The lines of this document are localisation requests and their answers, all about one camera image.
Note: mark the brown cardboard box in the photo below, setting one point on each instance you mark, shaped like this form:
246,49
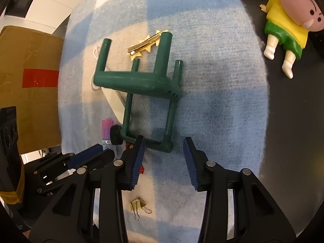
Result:
30,106

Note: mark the cartoon boy doll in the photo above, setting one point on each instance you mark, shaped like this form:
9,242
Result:
286,30

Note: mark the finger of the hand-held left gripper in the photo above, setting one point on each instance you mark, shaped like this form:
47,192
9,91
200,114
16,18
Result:
86,154
54,172

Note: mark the blue white checkered blanket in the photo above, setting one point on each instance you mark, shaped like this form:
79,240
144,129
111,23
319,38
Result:
215,106

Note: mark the green toy chair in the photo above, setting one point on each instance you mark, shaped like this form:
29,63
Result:
134,81

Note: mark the gold binder clip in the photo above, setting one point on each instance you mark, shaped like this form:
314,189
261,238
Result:
138,203

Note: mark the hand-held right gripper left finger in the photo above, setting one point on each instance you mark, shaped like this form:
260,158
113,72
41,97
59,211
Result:
135,162

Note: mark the red candy packet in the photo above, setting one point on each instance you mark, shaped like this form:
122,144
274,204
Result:
142,169

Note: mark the small pink bottle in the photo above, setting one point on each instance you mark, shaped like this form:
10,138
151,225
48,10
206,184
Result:
106,129

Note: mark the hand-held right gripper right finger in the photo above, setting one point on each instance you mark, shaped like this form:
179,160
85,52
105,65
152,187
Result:
191,164

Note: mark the gold star hair clip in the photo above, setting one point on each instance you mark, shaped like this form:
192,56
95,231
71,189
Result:
141,46

